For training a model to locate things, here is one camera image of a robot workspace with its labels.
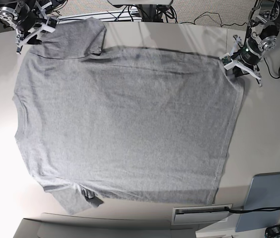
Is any grey laptop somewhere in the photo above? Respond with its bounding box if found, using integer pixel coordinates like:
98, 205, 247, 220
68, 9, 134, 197
235, 172, 280, 233

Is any white cable tray box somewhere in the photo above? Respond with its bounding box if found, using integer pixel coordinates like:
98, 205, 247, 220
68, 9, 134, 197
171, 204, 232, 225

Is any black laptop cable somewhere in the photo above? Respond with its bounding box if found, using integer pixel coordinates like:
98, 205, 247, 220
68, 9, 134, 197
225, 204, 280, 214

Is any central camera stand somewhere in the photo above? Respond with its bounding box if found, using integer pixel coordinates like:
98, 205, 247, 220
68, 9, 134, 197
108, 0, 178, 23

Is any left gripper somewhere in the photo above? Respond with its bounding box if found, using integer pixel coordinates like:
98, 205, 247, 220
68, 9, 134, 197
219, 35, 263, 87

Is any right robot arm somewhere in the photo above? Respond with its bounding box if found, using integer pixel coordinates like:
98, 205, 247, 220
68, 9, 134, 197
0, 0, 64, 54

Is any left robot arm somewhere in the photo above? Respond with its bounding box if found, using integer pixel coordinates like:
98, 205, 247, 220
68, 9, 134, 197
219, 0, 280, 87

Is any grey T-shirt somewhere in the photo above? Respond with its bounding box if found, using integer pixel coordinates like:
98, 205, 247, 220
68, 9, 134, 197
13, 18, 244, 214

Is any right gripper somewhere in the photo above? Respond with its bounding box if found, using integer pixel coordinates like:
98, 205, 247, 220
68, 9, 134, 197
15, 4, 58, 54

